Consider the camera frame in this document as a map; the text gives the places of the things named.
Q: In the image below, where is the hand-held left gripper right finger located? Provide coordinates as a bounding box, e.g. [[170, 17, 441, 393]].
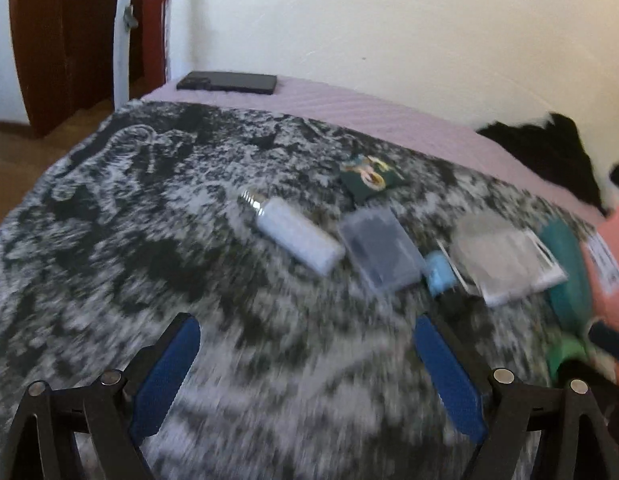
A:
[[413, 312, 619, 480]]

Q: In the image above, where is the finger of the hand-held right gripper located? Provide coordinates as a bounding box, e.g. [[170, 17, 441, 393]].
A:
[[587, 317, 619, 366]]

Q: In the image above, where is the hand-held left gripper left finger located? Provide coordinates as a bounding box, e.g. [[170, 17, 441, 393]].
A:
[[0, 312, 202, 480]]

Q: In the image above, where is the pink cardboard shoe box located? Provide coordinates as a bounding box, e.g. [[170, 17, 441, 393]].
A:
[[579, 205, 619, 391]]

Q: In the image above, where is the green glasses case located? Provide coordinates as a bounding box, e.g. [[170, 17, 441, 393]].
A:
[[537, 221, 597, 333]]

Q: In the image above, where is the small blue-capped bottle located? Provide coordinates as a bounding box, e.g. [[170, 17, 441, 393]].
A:
[[423, 251, 470, 311]]

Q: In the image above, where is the clear plastic zip bag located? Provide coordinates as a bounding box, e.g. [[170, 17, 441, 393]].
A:
[[437, 210, 570, 308]]

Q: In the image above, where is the clear plastic box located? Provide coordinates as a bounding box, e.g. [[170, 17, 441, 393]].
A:
[[338, 207, 425, 293]]

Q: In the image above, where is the small white bottle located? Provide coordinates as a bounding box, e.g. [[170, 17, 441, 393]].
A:
[[238, 187, 346, 277]]

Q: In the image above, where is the black cloth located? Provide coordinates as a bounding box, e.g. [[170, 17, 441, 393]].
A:
[[477, 111, 607, 216]]

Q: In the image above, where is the green patterned card packet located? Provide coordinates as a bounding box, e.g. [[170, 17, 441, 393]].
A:
[[338, 154, 405, 195]]

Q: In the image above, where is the pink bedsheet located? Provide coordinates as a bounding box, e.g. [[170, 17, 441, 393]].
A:
[[139, 76, 605, 221]]

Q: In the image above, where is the black phone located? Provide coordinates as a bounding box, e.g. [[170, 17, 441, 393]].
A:
[[176, 71, 278, 96]]

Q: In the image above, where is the white hoop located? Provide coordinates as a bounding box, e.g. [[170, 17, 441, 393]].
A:
[[112, 0, 140, 111]]

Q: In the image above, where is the dark wooden door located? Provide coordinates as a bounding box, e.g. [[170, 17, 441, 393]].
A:
[[9, 0, 167, 138]]

